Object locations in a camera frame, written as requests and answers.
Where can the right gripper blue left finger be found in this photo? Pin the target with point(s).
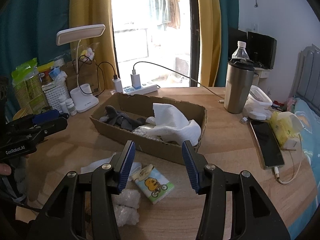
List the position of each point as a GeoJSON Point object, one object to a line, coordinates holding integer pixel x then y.
{"type": "Point", "coordinates": [125, 162]}

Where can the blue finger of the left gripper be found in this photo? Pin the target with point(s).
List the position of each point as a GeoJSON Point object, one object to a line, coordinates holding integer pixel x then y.
{"type": "Point", "coordinates": [48, 128]}
{"type": "Point", "coordinates": [46, 117]}

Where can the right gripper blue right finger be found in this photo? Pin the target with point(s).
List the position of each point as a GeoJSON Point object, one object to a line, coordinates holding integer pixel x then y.
{"type": "Point", "coordinates": [191, 164]}

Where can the duck print tissue pack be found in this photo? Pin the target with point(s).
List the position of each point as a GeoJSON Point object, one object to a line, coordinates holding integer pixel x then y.
{"type": "Point", "coordinates": [152, 183]}

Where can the white bubble wrap piece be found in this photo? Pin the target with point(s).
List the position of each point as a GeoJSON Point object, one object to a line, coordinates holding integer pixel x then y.
{"type": "Point", "coordinates": [126, 207]}

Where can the cotton swabs bag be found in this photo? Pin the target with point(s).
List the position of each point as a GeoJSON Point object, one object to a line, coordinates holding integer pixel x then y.
{"type": "Point", "coordinates": [143, 132]}

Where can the white textured cloth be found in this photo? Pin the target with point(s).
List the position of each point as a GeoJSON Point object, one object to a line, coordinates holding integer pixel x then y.
{"type": "Point", "coordinates": [172, 125]}

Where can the dark grey glove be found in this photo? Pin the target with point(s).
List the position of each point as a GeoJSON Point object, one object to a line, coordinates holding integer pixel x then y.
{"type": "Point", "coordinates": [120, 119]}

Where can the person left hand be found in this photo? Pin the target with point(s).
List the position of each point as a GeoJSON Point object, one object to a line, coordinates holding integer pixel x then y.
{"type": "Point", "coordinates": [6, 169]}

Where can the white pill bottle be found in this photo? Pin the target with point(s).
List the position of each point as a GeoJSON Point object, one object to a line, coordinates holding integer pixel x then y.
{"type": "Point", "coordinates": [71, 106]}
{"type": "Point", "coordinates": [62, 102]}

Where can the white perforated basket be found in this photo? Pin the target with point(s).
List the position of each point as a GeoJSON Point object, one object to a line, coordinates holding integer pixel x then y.
{"type": "Point", "coordinates": [53, 92]}

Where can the green snack bag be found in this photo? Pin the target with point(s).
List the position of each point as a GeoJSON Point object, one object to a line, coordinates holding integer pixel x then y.
{"type": "Point", "coordinates": [27, 87]}

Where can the jar with yellow lid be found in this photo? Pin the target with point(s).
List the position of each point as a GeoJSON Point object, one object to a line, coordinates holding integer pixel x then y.
{"type": "Point", "coordinates": [44, 71]}

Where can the brown cardboard box tray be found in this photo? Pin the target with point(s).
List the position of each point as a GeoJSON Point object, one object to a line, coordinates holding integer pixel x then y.
{"type": "Point", "coordinates": [141, 106]}

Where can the brown cardboard box behind lamp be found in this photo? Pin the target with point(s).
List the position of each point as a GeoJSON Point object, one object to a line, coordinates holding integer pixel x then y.
{"type": "Point", "coordinates": [88, 73]}

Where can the white power strip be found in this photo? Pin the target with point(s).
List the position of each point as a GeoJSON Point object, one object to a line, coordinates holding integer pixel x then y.
{"type": "Point", "coordinates": [145, 88]}

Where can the black smartphone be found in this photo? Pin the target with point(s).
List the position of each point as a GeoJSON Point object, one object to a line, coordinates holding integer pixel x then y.
{"type": "Point", "coordinates": [267, 144]}

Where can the white plastic lidded container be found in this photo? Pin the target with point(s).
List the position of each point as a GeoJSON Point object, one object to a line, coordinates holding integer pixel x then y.
{"type": "Point", "coordinates": [258, 105]}

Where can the teal curtain left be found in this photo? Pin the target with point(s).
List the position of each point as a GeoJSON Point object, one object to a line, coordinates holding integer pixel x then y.
{"type": "Point", "coordinates": [28, 30]}

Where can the yellow tissue pack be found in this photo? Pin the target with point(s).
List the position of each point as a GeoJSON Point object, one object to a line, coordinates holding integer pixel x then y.
{"type": "Point", "coordinates": [286, 127]}

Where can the steel travel tumbler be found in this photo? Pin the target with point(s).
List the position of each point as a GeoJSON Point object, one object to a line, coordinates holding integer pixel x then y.
{"type": "Point", "coordinates": [239, 79]}

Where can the white small desk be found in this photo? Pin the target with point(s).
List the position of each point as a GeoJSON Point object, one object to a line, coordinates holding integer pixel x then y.
{"type": "Point", "coordinates": [259, 74]}

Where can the clear water bottle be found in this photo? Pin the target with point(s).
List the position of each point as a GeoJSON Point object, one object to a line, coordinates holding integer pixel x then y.
{"type": "Point", "coordinates": [241, 52]}

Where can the blue patterned bed blanket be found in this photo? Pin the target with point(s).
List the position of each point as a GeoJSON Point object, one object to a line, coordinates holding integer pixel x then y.
{"type": "Point", "coordinates": [310, 141]}

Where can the black computer monitor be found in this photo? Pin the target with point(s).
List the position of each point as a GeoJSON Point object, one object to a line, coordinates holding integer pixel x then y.
{"type": "Point", "coordinates": [260, 48]}

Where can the grey padded headboard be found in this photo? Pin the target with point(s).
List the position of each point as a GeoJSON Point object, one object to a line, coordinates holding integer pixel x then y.
{"type": "Point", "coordinates": [306, 81]}

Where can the yellow curtain right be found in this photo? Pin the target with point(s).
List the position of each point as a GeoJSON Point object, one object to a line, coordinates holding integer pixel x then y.
{"type": "Point", "coordinates": [210, 40]}

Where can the white charger with black cable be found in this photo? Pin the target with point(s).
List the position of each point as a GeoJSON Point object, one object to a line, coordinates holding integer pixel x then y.
{"type": "Point", "coordinates": [117, 84]}

